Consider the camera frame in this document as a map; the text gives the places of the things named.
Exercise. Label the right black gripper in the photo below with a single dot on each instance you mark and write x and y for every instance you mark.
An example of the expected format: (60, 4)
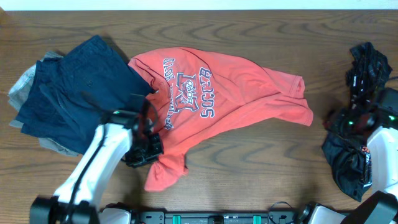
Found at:
(335, 121)

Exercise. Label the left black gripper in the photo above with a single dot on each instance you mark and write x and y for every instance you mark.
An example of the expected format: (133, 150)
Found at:
(158, 150)

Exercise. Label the red printed t-shirt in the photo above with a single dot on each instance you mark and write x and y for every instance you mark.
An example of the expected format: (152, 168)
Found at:
(199, 94)

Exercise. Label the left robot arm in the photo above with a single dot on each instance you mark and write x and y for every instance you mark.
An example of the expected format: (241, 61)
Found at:
(122, 136)

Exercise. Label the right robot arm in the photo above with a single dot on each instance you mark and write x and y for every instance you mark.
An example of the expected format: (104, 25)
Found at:
(379, 127)

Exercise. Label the black patterned garment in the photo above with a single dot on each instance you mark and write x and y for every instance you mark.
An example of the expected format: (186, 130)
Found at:
(350, 160)

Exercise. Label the navy blue folded shorts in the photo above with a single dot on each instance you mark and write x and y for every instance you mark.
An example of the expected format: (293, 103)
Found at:
(101, 80)

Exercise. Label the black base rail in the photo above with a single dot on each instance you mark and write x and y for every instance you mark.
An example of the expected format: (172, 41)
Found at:
(214, 217)

